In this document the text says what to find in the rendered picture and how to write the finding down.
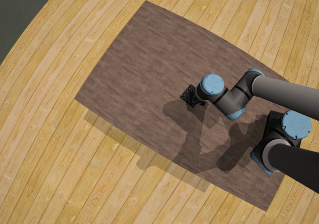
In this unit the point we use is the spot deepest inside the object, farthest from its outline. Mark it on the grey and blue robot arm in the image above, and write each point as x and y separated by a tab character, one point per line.
277	151

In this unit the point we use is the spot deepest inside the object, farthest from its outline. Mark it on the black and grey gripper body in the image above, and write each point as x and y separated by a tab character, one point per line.
193	98

